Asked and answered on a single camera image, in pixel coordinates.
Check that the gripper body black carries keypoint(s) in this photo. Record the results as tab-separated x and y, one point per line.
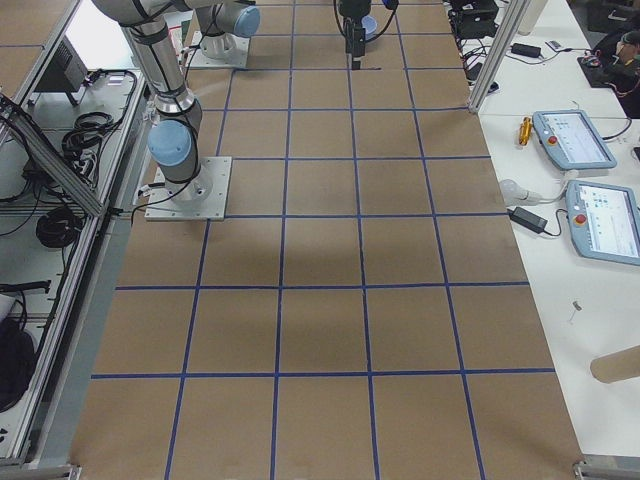
353	11

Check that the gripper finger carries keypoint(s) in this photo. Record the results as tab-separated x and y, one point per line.
355	37

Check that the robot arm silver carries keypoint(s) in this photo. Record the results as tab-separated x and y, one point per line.
221	23
173	142

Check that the blue bowl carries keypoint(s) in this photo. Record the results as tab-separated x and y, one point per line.
370	26

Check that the yellow cylindrical tool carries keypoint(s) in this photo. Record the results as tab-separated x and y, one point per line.
525	131

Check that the white light bulb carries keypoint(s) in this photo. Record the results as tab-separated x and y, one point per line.
516	195

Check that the far teach pendant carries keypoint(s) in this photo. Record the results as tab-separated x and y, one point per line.
571	141

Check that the teach pendant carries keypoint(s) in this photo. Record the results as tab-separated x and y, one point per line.
603	221
571	141

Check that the black power adapter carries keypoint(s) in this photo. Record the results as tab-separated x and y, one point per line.
527	219

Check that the grey control box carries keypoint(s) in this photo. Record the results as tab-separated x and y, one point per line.
65	73

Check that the near teach pendant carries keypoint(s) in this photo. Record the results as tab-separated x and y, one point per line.
603	221

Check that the cardboard tube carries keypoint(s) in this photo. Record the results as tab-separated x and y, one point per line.
617	366

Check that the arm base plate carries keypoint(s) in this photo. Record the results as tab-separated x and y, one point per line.
226	51
204	198

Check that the aluminium frame post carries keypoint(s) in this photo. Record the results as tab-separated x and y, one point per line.
511	20

